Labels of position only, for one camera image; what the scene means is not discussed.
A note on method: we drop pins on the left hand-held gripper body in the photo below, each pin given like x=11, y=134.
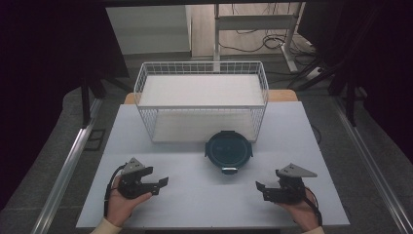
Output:
x=131, y=187

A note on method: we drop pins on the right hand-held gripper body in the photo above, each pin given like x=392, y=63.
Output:
x=292, y=191

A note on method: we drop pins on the person's left hand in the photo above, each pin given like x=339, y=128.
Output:
x=120, y=208

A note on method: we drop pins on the person's right hand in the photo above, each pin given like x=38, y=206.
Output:
x=303, y=214

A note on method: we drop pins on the dark round lidded container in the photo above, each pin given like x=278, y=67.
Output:
x=228, y=151

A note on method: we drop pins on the wooden table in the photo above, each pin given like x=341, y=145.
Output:
x=285, y=96

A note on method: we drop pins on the black stand legs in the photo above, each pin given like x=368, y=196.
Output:
x=350, y=104
x=86, y=104

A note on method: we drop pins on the white power strip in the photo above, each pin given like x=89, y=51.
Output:
x=314, y=73

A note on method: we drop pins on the dark curtain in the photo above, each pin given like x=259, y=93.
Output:
x=383, y=65
x=42, y=81

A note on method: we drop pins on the white cabinet panel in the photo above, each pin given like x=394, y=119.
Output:
x=147, y=29

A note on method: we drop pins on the black floor frame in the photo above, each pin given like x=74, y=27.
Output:
x=95, y=139

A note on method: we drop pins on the metal floor rail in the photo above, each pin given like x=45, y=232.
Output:
x=373, y=169
x=65, y=175

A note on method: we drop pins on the white desk frame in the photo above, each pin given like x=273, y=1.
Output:
x=253, y=22

